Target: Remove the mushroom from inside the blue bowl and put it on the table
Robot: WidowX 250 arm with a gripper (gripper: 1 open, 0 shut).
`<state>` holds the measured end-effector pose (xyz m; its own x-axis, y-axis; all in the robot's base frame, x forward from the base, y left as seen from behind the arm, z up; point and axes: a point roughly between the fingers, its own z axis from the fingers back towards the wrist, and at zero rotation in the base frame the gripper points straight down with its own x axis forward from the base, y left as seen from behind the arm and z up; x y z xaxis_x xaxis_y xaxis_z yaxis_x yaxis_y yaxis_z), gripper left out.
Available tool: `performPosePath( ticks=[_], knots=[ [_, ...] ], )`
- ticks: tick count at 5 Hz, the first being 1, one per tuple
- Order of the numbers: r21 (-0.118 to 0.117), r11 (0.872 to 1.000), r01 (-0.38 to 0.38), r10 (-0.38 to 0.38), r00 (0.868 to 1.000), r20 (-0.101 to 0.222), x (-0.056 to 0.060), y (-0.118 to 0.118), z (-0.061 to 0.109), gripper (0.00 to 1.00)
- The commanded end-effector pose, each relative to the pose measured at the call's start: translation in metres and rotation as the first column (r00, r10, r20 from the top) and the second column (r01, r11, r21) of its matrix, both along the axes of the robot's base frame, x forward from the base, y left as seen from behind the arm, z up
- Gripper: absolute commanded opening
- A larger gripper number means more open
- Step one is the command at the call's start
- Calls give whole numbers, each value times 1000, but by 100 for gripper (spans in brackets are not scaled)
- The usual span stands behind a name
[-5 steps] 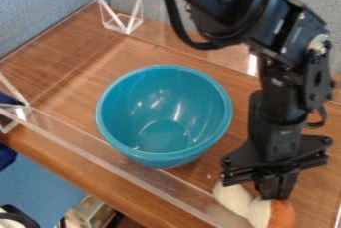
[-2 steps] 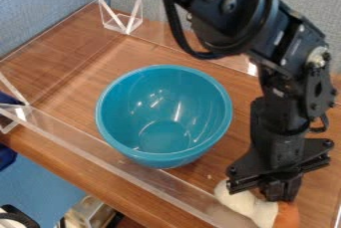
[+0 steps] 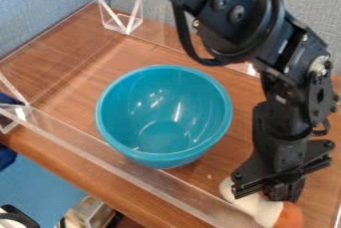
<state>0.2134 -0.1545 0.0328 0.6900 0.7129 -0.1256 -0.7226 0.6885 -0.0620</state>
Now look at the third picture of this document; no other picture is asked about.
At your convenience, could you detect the clear acrylic back barrier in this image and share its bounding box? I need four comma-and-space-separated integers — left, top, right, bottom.
98, 0, 341, 105

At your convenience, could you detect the clear acrylic barrier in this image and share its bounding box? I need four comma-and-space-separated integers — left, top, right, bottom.
4, 108, 262, 228
98, 0, 341, 105

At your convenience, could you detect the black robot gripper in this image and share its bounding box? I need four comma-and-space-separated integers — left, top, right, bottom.
230, 103, 334, 202

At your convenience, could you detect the blue plastic bowl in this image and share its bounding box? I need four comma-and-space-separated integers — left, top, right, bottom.
95, 65, 233, 169

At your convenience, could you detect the clear acrylic left bracket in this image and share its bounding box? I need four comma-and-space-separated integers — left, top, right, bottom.
0, 72, 32, 133

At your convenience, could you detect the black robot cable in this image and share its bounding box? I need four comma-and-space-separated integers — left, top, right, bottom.
171, 3, 231, 67

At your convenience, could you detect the blue cloth object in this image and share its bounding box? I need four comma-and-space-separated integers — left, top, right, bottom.
0, 91, 24, 171

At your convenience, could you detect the clear acrylic corner bracket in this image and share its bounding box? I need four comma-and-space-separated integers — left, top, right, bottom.
98, 0, 145, 35

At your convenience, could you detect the clear acrylic front barrier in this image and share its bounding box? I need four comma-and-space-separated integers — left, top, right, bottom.
4, 108, 262, 228

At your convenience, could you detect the brown and white toy mushroom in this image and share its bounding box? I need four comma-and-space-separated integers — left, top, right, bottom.
219, 177, 304, 228

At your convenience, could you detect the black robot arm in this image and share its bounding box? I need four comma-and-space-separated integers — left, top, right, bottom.
170, 0, 340, 201

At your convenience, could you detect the black and white object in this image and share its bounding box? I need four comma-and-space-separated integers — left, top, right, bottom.
0, 204, 40, 228

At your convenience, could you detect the metal frame under table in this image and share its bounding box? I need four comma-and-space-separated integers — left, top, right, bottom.
56, 196, 116, 228

